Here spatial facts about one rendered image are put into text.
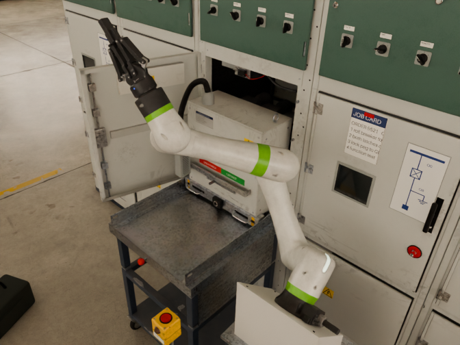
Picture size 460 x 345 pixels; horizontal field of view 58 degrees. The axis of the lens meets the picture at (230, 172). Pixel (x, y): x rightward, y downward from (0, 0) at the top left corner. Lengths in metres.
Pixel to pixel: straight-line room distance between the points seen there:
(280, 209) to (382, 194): 0.43
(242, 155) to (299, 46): 0.60
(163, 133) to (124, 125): 1.02
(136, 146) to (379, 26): 1.35
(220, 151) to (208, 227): 0.80
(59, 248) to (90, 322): 0.78
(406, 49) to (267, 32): 0.60
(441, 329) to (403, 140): 0.85
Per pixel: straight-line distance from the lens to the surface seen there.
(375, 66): 1.64
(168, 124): 1.21
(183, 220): 2.17
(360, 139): 1.75
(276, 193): 1.63
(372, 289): 2.11
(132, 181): 2.39
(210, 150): 1.37
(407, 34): 1.58
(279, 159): 1.43
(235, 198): 2.12
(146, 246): 2.04
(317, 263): 1.57
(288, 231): 1.68
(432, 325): 2.08
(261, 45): 1.92
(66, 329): 2.90
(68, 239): 3.50
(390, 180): 1.76
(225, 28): 2.05
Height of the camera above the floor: 2.22
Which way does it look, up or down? 33 degrees down
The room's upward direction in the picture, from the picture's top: 2 degrees clockwise
